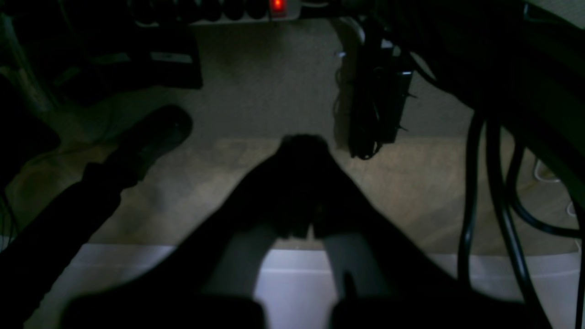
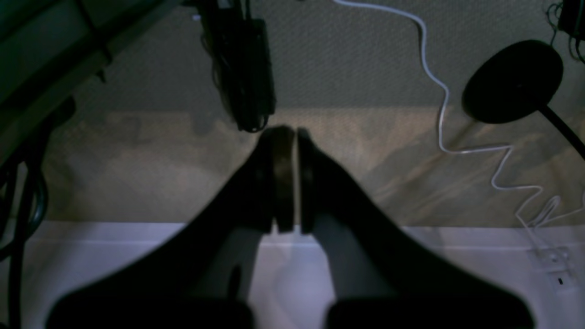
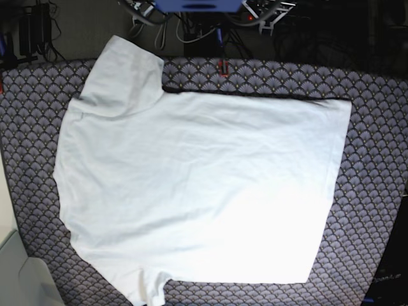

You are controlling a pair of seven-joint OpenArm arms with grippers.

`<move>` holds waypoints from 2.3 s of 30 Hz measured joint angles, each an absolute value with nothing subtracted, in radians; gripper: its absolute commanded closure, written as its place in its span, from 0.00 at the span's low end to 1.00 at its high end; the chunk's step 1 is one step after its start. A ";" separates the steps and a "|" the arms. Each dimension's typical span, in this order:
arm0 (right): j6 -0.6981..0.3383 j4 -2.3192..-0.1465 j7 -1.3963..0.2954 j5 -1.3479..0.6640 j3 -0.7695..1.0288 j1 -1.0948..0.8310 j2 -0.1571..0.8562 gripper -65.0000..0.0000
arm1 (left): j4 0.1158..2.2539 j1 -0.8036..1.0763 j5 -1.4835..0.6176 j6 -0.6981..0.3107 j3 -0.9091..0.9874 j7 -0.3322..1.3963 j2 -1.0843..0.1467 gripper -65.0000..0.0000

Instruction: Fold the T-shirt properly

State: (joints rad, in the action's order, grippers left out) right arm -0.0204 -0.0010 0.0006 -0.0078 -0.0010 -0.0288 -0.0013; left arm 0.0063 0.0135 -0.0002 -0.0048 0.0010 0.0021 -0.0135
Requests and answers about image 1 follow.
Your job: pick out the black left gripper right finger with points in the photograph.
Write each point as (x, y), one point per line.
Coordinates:
(386, 282)

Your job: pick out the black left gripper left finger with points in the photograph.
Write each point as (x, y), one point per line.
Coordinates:
(208, 281)

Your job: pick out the black shoe and leg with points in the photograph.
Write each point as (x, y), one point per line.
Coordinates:
(32, 263)

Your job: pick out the white power strip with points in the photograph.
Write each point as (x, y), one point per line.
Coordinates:
(150, 13)

